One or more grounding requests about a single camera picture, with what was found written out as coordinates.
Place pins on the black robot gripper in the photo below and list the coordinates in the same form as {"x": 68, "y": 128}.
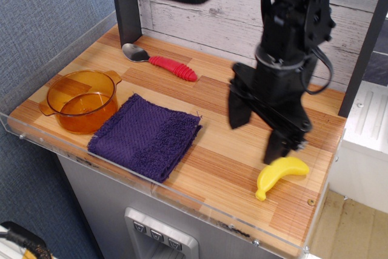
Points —
{"x": 272, "y": 90}

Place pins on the yellow toy banana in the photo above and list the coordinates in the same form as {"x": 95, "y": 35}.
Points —
{"x": 275, "y": 171}

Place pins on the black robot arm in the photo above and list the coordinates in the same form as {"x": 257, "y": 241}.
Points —
{"x": 286, "y": 58}

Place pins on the brass screw in table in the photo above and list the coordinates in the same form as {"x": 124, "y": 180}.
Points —
{"x": 311, "y": 202}

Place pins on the purple folded towel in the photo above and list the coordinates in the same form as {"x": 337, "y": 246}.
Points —
{"x": 148, "y": 139}

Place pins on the white ribbed side unit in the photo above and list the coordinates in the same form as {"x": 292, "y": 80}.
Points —
{"x": 359, "y": 170}

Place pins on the silver dispenser button panel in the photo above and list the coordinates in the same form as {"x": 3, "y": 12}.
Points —
{"x": 152, "y": 238}

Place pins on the grey toy fridge cabinet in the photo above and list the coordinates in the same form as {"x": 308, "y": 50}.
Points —
{"x": 104, "y": 197}

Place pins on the orange transparent plastic pot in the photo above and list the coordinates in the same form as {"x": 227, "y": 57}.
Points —
{"x": 82, "y": 101}

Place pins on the clear acrylic table guard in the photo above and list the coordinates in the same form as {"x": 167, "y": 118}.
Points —
{"x": 210, "y": 196}

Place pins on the yellow object bottom left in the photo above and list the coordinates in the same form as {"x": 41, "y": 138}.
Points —
{"x": 37, "y": 254}

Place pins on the red handled metal spoon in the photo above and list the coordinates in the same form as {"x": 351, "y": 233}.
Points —
{"x": 137, "y": 54}

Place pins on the black right vertical post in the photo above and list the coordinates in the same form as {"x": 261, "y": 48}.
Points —
{"x": 364, "y": 57}

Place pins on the black vertical post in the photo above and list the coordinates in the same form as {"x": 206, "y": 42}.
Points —
{"x": 364, "y": 57}
{"x": 128, "y": 19}

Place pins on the black left vertical post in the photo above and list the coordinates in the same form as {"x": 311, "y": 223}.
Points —
{"x": 128, "y": 19}

